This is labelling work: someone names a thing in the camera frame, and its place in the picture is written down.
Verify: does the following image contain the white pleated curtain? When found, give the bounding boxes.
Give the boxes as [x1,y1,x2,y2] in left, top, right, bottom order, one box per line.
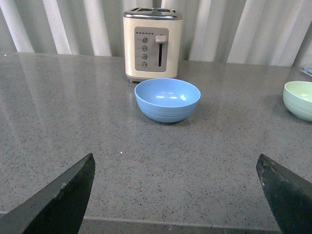
[0,0,312,68]

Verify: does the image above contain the green plastic bowl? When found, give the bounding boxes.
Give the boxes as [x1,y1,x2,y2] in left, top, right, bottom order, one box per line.
[283,81,312,121]

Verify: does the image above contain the clear plastic food container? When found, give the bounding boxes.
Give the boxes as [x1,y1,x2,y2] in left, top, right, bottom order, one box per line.
[301,67,312,77]

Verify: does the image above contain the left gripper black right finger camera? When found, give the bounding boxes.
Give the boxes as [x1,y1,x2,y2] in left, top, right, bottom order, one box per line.
[256,154,312,234]

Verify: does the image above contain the blue plastic bowl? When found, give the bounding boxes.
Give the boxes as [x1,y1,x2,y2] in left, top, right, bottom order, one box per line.
[134,78,201,123]

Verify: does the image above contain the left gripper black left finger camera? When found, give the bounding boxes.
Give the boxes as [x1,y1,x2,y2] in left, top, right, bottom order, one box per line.
[0,154,95,234]

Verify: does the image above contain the cream two-slot toaster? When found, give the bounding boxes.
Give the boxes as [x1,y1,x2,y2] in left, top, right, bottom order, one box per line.
[123,7,183,82]

